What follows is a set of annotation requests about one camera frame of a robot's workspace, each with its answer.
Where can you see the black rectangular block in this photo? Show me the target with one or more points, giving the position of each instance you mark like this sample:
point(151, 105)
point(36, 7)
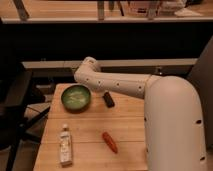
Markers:
point(108, 100)

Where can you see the white plastic bottle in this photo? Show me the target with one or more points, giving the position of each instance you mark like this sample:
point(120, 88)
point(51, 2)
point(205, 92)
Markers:
point(65, 146)

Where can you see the black office chair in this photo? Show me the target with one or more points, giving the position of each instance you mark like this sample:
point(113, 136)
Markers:
point(17, 91)

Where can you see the wooden table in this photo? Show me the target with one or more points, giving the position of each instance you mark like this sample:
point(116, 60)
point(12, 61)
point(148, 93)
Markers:
point(124, 123)

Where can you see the orange carrot toy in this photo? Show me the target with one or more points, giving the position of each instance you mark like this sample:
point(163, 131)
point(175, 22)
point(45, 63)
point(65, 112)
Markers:
point(110, 142)

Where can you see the green ceramic bowl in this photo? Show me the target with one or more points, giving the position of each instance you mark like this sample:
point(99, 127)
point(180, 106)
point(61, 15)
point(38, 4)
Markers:
point(76, 97)

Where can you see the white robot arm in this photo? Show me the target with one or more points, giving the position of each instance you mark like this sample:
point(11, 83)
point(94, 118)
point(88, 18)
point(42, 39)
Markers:
point(173, 116)

